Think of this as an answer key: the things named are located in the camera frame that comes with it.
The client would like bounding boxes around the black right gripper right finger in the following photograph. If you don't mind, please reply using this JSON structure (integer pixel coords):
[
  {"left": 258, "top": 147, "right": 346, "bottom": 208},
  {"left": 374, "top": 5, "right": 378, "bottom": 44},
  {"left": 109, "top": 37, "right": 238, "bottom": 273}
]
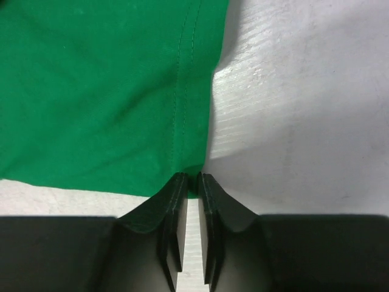
[{"left": 197, "top": 173, "right": 270, "bottom": 291}]

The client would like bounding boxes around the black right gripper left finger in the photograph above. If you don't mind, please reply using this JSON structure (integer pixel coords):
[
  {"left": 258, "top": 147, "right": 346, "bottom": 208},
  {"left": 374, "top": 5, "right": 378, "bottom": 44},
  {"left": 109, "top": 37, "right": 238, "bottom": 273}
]
[{"left": 105, "top": 173, "right": 188, "bottom": 291}]

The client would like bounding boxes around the green t-shirt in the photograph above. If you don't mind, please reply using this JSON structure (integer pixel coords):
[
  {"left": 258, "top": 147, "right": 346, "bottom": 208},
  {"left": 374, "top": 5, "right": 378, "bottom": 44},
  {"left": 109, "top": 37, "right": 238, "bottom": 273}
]
[{"left": 1, "top": 1, "right": 229, "bottom": 196}]

